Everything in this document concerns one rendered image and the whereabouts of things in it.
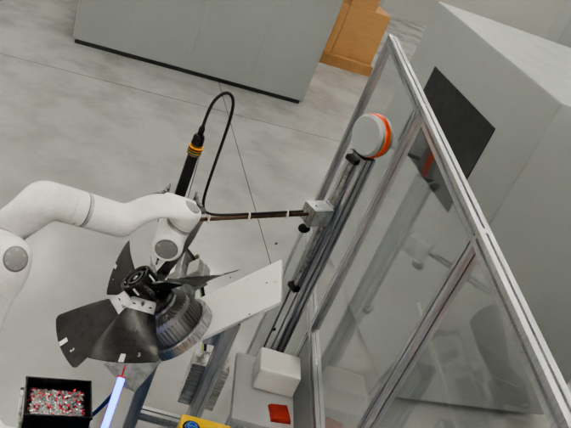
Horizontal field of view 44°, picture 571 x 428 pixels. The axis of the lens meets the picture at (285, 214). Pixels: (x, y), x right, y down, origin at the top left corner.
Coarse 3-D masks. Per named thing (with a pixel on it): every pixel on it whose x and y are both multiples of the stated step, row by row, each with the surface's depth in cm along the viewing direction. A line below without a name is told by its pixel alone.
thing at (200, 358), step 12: (192, 360) 279; (204, 360) 279; (228, 360) 284; (192, 372) 278; (228, 372) 278; (192, 384) 281; (216, 384) 281; (180, 396) 284; (192, 396) 284; (216, 396) 284
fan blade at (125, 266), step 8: (128, 240) 276; (128, 248) 270; (120, 256) 275; (128, 256) 266; (120, 264) 271; (128, 264) 263; (112, 272) 276; (120, 272) 269; (128, 272) 261; (120, 280) 268; (112, 288) 272; (120, 288) 267
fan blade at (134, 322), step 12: (132, 312) 235; (144, 312) 236; (120, 324) 229; (132, 324) 230; (144, 324) 232; (108, 336) 225; (120, 336) 225; (132, 336) 226; (144, 336) 228; (96, 348) 222; (108, 348) 222; (120, 348) 222; (132, 348) 222; (144, 348) 223; (156, 348) 224; (108, 360) 218; (132, 360) 218; (144, 360) 219; (156, 360) 219
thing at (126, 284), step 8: (136, 272) 248; (144, 272) 246; (152, 272) 244; (128, 280) 245; (136, 280) 242; (144, 280) 240; (152, 280) 243; (160, 280) 247; (128, 288) 240; (136, 288) 240; (144, 288) 241; (152, 288) 242; (160, 288) 245; (128, 296) 245; (136, 296) 242; (144, 296) 242; (152, 296) 243; (160, 296) 246; (168, 296) 246; (160, 304) 243
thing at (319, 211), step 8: (312, 200) 261; (320, 200) 264; (328, 200) 265; (304, 208) 260; (312, 208) 257; (320, 208) 259; (328, 208) 261; (304, 216) 261; (312, 216) 257; (320, 216) 258; (328, 216) 261; (312, 224) 259; (320, 224) 262
